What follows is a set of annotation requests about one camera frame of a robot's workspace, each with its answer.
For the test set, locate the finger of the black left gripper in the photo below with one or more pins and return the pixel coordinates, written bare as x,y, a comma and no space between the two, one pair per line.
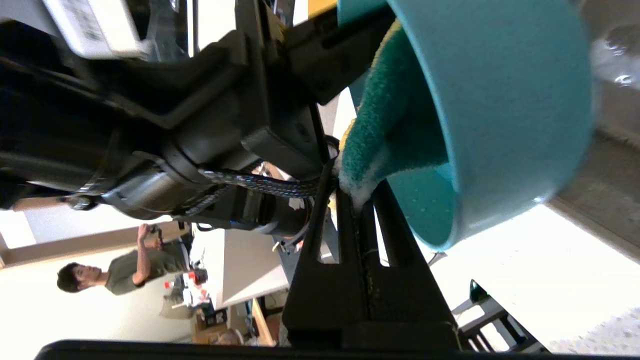
340,55

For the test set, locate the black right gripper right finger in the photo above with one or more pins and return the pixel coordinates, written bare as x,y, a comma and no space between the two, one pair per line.
410,310

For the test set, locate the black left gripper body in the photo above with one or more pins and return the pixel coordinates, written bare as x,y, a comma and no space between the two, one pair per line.
240,100

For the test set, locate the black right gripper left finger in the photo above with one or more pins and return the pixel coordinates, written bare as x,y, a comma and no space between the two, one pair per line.
325,310

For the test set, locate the green and yellow sponge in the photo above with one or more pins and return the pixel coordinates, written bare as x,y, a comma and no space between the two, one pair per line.
390,115

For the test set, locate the blue plastic bowl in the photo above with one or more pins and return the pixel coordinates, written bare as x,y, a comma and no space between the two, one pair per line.
500,100

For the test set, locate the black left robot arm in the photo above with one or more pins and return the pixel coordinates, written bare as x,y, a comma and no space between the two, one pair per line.
50,125

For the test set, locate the white table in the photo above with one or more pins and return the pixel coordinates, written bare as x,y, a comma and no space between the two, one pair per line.
250,265

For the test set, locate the person in olive shirt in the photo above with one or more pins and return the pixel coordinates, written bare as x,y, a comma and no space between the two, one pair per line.
125,275

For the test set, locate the black frame machine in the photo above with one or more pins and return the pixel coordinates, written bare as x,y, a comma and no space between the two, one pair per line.
487,315

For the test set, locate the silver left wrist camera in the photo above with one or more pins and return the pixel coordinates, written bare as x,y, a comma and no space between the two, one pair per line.
95,25

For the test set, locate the light wood wall beam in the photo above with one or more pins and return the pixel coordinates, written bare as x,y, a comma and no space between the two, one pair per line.
50,250

